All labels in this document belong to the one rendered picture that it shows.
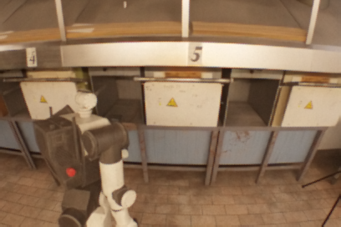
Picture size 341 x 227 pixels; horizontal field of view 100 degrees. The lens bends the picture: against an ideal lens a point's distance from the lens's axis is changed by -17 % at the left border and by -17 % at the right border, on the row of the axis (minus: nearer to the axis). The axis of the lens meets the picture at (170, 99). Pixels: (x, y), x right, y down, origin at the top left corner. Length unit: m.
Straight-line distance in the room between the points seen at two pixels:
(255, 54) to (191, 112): 0.66
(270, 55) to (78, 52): 1.29
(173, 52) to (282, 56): 0.73
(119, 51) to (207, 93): 0.73
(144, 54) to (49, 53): 0.70
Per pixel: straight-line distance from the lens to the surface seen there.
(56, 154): 0.75
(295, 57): 1.36
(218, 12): 1.44
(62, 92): 1.72
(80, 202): 0.91
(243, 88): 2.28
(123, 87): 2.24
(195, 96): 1.38
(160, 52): 1.12
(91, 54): 1.26
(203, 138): 1.83
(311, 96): 1.79
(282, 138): 2.14
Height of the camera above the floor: 1.74
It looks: 24 degrees down
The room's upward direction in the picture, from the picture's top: straight up
